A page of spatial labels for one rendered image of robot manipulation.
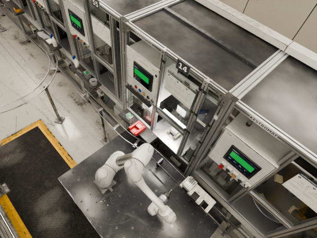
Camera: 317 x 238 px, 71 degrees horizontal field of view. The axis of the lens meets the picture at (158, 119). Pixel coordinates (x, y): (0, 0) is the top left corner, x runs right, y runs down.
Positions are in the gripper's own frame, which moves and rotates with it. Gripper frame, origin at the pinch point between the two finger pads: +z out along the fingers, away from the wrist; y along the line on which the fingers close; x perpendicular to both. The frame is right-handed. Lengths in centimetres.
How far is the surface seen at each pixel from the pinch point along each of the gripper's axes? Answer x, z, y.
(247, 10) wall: 149, 379, -3
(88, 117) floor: 187, 5, -88
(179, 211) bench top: -18.4, -13.3, -19.7
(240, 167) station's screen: -31, 17, 69
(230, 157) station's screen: -21, 17, 70
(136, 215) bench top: 10, -49, -20
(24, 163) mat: 177, -107, -87
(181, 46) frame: 59, 37, 113
